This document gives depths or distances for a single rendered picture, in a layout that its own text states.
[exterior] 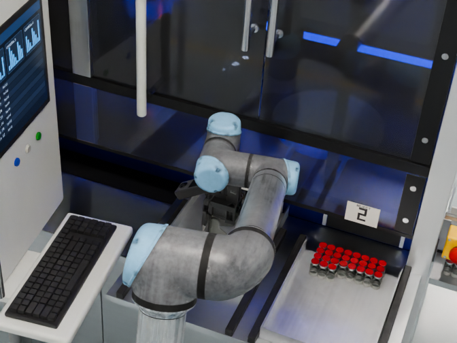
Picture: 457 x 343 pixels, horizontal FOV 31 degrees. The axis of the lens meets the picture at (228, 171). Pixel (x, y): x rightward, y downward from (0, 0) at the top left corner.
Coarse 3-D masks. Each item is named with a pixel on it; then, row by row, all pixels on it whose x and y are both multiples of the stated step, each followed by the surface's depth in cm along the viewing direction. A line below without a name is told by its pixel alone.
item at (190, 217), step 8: (192, 200) 231; (200, 200) 234; (184, 208) 226; (192, 208) 231; (200, 208) 231; (288, 208) 230; (176, 216) 223; (184, 216) 228; (192, 216) 228; (200, 216) 229; (280, 216) 231; (176, 224) 223; (184, 224) 226; (192, 224) 226; (200, 224) 226; (280, 224) 225
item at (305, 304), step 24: (288, 288) 208; (312, 288) 209; (336, 288) 209; (360, 288) 210; (384, 288) 210; (288, 312) 202; (312, 312) 202; (336, 312) 203; (360, 312) 203; (384, 312) 204; (264, 336) 194; (288, 336) 191; (312, 336) 196; (336, 336) 196; (360, 336) 197
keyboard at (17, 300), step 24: (72, 216) 234; (72, 240) 226; (96, 240) 226; (48, 264) 218; (72, 264) 219; (24, 288) 211; (48, 288) 211; (72, 288) 212; (24, 312) 205; (48, 312) 205
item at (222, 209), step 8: (216, 192) 196; (224, 192) 196; (232, 192) 194; (240, 192) 195; (208, 200) 197; (216, 200) 196; (224, 200) 197; (232, 200) 196; (240, 200) 197; (208, 208) 198; (216, 208) 198; (224, 208) 196; (232, 208) 195; (240, 208) 200; (216, 216) 200; (224, 216) 199; (232, 216) 197; (232, 224) 198
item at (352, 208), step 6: (348, 204) 211; (354, 204) 211; (360, 204) 210; (348, 210) 212; (354, 210) 212; (360, 210) 211; (372, 210) 210; (378, 210) 209; (348, 216) 213; (354, 216) 213; (360, 216) 212; (366, 216) 211; (372, 216) 211; (378, 216) 210; (360, 222) 213; (366, 222) 212; (372, 222) 212
